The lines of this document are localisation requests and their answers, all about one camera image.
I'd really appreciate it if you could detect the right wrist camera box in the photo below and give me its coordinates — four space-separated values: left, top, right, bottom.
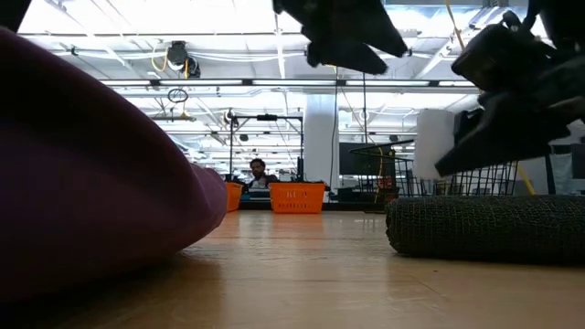
451 11 557 92

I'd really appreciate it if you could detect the orange plastic basket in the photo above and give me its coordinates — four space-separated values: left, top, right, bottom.
269 182 327 215
225 181 245 213

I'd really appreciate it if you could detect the black background rig frame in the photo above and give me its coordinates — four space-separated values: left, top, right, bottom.
228 113 305 183

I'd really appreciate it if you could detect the long ceiling light bar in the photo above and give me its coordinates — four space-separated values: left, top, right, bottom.
99 78 479 89

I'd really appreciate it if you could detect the white plastic medicine bottle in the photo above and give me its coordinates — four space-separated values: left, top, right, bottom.
412 108 456 181

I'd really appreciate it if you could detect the yellow cable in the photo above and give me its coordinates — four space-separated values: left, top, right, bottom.
445 0 537 196

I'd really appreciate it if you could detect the white pillar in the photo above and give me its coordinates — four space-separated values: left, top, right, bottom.
303 93 341 184

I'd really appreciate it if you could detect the black aluminium table frame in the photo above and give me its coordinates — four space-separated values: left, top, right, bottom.
237 200 389 213

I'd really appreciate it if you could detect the maroon cloth pouch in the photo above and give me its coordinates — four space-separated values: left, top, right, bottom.
0 26 229 305

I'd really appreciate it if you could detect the person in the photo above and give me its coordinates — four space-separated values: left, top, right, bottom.
248 157 281 190

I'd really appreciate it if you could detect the dark monitor screen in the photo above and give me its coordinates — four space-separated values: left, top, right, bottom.
338 142 397 177

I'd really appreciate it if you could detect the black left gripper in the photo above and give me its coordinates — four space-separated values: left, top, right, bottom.
272 0 409 76

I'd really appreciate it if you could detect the ceiling cable reel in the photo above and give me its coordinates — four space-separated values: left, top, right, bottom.
165 39 202 80

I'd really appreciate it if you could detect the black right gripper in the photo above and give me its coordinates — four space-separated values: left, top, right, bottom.
433 54 585 178

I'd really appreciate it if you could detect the dark bandage roll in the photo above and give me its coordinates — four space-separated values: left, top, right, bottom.
385 195 585 267

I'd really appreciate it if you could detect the black wire basket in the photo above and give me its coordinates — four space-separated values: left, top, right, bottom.
349 139 520 198

